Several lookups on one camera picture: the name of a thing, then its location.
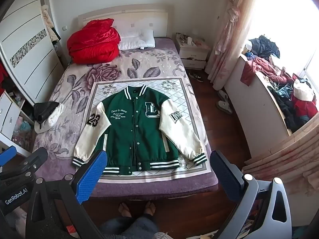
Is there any person's right foot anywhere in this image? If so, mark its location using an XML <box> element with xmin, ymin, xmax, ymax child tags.
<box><xmin>144</xmin><ymin>201</ymin><xmax>156</xmax><ymax>216</ymax></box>

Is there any white slipper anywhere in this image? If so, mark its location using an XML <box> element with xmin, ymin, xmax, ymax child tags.
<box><xmin>217</xmin><ymin>90</ymin><xmax>230</xmax><ymax>102</ymax></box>
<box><xmin>216</xmin><ymin>101</ymin><xmax>233</xmax><ymax>115</ymax></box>

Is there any white floral printed mat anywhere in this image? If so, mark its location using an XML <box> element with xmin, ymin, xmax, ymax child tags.
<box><xmin>85</xmin><ymin>78</ymin><xmax>212</xmax><ymax>182</ymax></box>

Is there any pile of mixed clothes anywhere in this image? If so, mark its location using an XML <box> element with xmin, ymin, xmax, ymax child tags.
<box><xmin>240</xmin><ymin>35</ymin><xmax>319</xmax><ymax>133</ymax></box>

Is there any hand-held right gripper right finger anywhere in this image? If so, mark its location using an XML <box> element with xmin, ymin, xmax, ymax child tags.
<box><xmin>210</xmin><ymin>150</ymin><xmax>292</xmax><ymax>239</ymax></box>

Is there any cream hat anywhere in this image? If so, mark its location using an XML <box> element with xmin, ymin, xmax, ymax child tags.
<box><xmin>293</xmin><ymin>79</ymin><xmax>315</xmax><ymax>101</ymax></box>

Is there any white wardrobe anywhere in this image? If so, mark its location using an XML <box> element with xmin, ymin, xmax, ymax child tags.
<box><xmin>0</xmin><ymin>0</ymin><xmax>65</xmax><ymax>105</ymax></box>

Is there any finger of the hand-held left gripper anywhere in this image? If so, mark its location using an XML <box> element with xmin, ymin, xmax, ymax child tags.
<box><xmin>0</xmin><ymin>146</ymin><xmax>17</xmax><ymax>167</ymax></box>
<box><xmin>0</xmin><ymin>147</ymin><xmax>48</xmax><ymax>181</ymax></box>

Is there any red quilt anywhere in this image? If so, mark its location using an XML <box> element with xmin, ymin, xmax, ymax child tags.
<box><xmin>67</xmin><ymin>19</ymin><xmax>121</xmax><ymax>64</ymax></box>

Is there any beige hanging cloth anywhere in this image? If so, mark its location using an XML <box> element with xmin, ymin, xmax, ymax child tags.
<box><xmin>41</xmin><ymin>5</ymin><xmax>60</xmax><ymax>43</ymax></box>

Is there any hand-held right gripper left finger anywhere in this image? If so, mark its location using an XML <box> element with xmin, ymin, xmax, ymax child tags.
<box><xmin>25</xmin><ymin>150</ymin><xmax>108</xmax><ymax>239</ymax></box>

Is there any white pillow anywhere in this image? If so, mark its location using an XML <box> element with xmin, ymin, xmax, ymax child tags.
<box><xmin>118</xmin><ymin>29</ymin><xmax>155</xmax><ymax>51</ymax></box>

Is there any white nightstand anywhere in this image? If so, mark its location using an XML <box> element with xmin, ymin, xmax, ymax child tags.
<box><xmin>174</xmin><ymin>33</ymin><xmax>210</xmax><ymax>70</ymax></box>

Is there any person's leg in dark pants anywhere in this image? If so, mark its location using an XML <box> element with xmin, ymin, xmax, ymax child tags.
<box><xmin>100</xmin><ymin>215</ymin><xmax>172</xmax><ymax>239</ymax></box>

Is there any green varsity jacket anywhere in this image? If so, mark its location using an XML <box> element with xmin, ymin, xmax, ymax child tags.
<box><xmin>72</xmin><ymin>85</ymin><xmax>208</xmax><ymax>176</ymax></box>

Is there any pink floral curtain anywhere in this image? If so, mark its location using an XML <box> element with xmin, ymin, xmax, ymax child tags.
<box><xmin>242</xmin><ymin>112</ymin><xmax>319</xmax><ymax>219</ymax></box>
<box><xmin>208</xmin><ymin>0</ymin><xmax>265</xmax><ymax>90</ymax></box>

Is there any person's left foot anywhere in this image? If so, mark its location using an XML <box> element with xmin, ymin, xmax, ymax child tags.
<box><xmin>118</xmin><ymin>202</ymin><xmax>132</xmax><ymax>218</ymax></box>

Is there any person's foot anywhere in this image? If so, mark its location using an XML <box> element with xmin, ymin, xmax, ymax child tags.
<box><xmin>144</xmin><ymin>201</ymin><xmax>156</xmax><ymax>216</ymax></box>
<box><xmin>118</xmin><ymin>202</ymin><xmax>132</xmax><ymax>218</ymax></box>

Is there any white bed headboard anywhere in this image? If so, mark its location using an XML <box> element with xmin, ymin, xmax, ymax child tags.
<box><xmin>78</xmin><ymin>4</ymin><xmax>175</xmax><ymax>39</ymax></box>

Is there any white bucket hat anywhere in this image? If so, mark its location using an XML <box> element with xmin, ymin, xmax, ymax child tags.
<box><xmin>34</xmin><ymin>104</ymin><xmax>65</xmax><ymax>133</ymax></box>

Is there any white window bench cabinet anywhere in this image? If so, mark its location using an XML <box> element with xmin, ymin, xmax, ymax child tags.
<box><xmin>223</xmin><ymin>55</ymin><xmax>292</xmax><ymax>157</ymax></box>

